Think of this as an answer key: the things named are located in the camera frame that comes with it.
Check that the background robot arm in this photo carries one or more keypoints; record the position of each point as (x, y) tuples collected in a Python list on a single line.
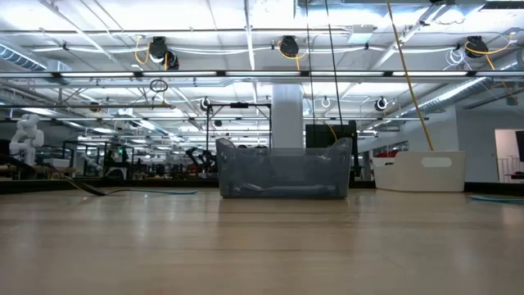
[(200, 157)]

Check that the grey translucent bin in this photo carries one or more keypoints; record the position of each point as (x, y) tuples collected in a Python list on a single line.
[(286, 172)]

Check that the white pillar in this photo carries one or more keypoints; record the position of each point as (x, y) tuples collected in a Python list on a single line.
[(287, 119)]

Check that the white plastic bin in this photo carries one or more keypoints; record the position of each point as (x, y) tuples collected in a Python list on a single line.
[(409, 176)]

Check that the long ceiling light strip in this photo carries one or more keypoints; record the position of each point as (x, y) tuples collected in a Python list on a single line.
[(98, 74)]

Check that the wooden workbench on casters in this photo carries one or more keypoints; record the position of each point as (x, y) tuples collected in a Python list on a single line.
[(49, 168)]

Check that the black gantry frame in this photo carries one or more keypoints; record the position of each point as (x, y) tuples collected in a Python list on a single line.
[(239, 105)]

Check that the silver ceiling duct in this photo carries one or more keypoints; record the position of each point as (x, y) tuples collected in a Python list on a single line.
[(450, 96)]

